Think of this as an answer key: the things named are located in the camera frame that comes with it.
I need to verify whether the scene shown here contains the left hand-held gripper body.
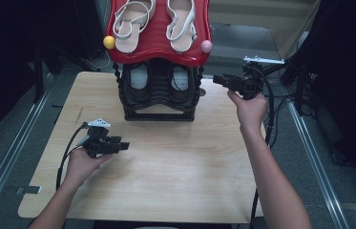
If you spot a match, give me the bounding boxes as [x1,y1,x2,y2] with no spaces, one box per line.
[82,117,121,159]

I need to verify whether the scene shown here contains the person's right hand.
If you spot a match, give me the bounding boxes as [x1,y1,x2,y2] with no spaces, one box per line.
[227,90,268,135]

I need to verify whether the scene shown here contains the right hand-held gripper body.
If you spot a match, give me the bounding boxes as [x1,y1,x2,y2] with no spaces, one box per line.
[229,55,285,101]

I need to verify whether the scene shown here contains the black metal stand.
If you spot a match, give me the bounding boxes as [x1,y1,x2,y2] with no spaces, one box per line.
[31,41,103,104]
[262,47,315,116]

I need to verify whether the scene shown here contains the red and black shoe rack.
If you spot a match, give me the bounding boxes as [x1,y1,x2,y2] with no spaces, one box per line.
[102,0,213,122]

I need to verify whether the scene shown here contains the black leather shoe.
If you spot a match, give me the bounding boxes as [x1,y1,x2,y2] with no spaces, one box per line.
[129,63,152,102]
[168,64,192,100]

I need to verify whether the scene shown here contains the person's left hand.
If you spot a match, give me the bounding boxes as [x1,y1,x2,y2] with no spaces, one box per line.
[65,147,115,188]

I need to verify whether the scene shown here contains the grey tape strip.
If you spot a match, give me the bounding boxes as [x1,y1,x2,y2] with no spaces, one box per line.
[15,185,43,196]

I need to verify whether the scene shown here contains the beige slingback heeled shoe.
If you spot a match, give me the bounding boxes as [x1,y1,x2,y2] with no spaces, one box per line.
[165,0,199,53]
[112,0,157,54]

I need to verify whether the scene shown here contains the dark curtain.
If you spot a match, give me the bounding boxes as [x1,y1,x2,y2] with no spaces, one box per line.
[0,0,103,151]
[304,0,356,198]

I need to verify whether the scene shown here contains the black floor cables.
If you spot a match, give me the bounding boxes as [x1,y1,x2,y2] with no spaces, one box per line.
[267,94,295,151]

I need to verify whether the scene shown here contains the metal floor rail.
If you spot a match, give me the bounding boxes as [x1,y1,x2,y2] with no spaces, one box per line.
[0,73,55,229]
[284,99,351,229]

